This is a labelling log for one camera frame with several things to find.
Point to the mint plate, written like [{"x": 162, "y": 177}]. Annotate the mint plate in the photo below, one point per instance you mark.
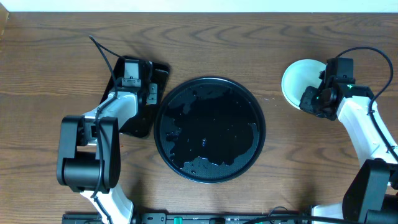
[{"x": 298, "y": 76}]

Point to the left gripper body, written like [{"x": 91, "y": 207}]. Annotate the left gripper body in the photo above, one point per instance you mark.
[{"x": 148, "y": 76}]

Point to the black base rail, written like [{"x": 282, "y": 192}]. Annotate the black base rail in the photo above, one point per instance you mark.
[{"x": 163, "y": 218}]

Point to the round black tray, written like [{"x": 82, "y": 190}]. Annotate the round black tray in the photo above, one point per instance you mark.
[{"x": 210, "y": 130}]

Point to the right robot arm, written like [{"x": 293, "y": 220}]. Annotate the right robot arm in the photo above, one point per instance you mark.
[{"x": 366, "y": 200}]

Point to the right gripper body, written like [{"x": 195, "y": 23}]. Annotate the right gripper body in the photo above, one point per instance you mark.
[{"x": 313, "y": 102}]

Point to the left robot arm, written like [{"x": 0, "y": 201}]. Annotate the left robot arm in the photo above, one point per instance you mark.
[{"x": 89, "y": 150}]

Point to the rectangular black tray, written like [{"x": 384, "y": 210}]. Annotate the rectangular black tray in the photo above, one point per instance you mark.
[{"x": 134, "y": 118}]

